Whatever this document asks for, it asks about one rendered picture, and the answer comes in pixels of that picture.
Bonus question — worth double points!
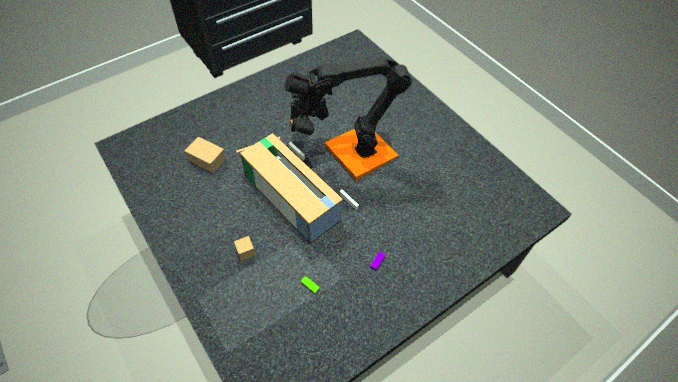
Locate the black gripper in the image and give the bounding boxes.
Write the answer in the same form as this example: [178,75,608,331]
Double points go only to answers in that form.
[290,92,319,135]

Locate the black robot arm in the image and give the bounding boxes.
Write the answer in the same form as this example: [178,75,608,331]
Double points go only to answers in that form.
[285,57,412,158]

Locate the green flat bar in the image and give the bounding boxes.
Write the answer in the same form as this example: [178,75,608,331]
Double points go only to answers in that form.
[301,277,320,294]

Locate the purple rectangular block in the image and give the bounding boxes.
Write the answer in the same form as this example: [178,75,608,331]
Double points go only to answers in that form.
[370,252,385,271]

